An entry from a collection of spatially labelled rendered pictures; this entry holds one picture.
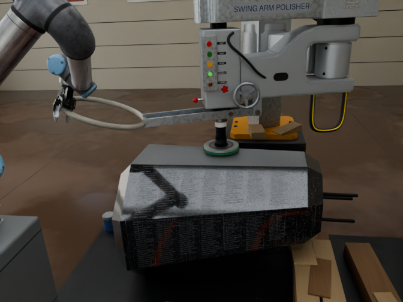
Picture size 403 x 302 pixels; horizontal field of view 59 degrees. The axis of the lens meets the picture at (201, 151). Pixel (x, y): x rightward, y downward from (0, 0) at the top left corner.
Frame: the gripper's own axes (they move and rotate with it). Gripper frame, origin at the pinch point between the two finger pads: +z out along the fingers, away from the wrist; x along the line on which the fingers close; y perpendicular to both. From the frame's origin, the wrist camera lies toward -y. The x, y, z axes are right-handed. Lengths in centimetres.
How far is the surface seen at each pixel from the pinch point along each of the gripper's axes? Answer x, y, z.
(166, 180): 49, 38, 19
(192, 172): 61, 44, 11
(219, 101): 69, 39, -31
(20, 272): -28, 64, 41
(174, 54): 393, -500, 12
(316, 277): 109, 111, 41
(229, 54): 68, 38, -56
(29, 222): -24, 51, 27
